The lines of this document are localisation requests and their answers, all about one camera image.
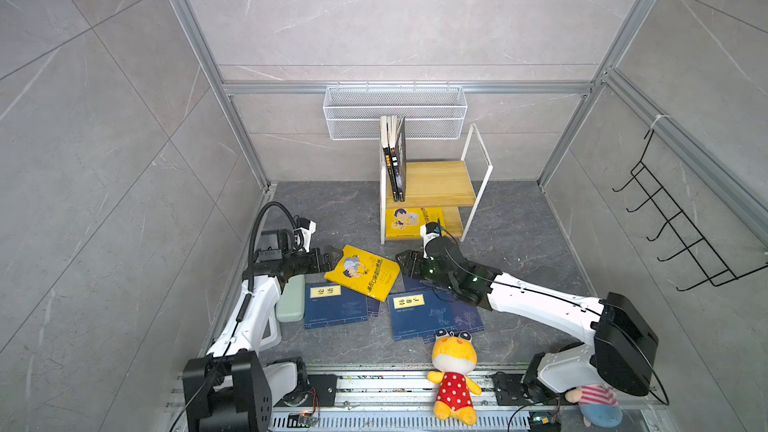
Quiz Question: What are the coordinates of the pale green case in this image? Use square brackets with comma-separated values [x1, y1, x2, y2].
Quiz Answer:
[275, 275, 305, 323]

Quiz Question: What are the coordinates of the yellow cartoon book in shelf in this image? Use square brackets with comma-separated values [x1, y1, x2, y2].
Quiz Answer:
[385, 207, 446, 240]

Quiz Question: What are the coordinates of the blue book front centre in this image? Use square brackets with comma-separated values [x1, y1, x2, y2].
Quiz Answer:
[387, 291, 457, 341]

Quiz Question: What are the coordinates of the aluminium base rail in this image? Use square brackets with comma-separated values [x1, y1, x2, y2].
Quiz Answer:
[161, 365, 667, 432]

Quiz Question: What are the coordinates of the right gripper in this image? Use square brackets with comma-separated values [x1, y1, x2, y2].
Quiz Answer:
[394, 249, 458, 294]

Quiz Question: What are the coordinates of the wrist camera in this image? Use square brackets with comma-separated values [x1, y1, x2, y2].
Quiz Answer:
[420, 221, 443, 247]
[294, 217, 316, 253]

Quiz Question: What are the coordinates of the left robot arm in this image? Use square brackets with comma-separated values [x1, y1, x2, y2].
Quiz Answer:
[182, 222, 340, 431]

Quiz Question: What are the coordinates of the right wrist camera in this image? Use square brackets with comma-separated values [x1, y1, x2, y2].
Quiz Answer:
[420, 221, 443, 247]

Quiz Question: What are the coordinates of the white wooden two-tier shelf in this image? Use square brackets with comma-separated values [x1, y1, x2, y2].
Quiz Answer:
[379, 123, 493, 244]

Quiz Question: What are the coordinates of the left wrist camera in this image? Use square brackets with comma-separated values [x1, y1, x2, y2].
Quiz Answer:
[294, 217, 316, 253]

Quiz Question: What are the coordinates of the striped plush doll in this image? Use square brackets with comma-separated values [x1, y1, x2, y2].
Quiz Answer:
[564, 384, 624, 428]

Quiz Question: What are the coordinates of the blue book under right pile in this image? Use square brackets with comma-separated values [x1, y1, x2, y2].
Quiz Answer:
[403, 277, 484, 343]

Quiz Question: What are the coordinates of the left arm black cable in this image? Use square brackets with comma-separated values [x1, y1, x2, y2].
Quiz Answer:
[247, 201, 298, 289]

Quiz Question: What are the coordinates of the black wolf cover book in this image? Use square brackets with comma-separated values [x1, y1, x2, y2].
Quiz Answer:
[390, 116, 406, 202]

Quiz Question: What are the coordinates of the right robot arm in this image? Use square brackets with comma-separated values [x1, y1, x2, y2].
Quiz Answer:
[396, 236, 659, 397]

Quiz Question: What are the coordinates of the yellow plush toy red dress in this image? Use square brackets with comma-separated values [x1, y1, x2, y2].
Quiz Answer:
[427, 329, 482, 426]

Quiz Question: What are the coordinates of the black wire hook rack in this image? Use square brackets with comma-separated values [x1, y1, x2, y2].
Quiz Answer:
[611, 130, 767, 292]

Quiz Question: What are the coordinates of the yellow cartoon book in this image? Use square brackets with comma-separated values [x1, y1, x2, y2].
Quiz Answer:
[324, 245, 400, 302]
[385, 207, 446, 240]

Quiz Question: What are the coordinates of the blue book Lunyu label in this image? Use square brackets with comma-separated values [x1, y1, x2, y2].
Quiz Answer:
[303, 282, 381, 329]

